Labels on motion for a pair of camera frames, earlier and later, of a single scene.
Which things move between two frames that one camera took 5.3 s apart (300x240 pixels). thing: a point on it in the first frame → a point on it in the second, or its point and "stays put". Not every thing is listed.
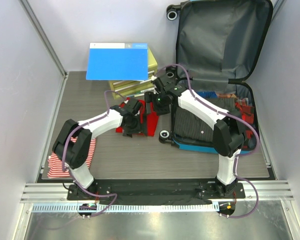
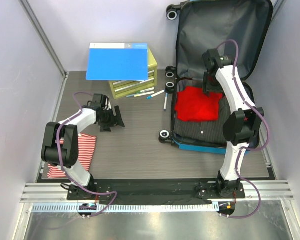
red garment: [149, 121] → [193, 105]
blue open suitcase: [218, 43] stays put
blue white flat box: [115, 61] stays put
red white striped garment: [55, 164] stays put
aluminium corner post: [44, 35] stays put
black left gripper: [127, 132] → [106, 127]
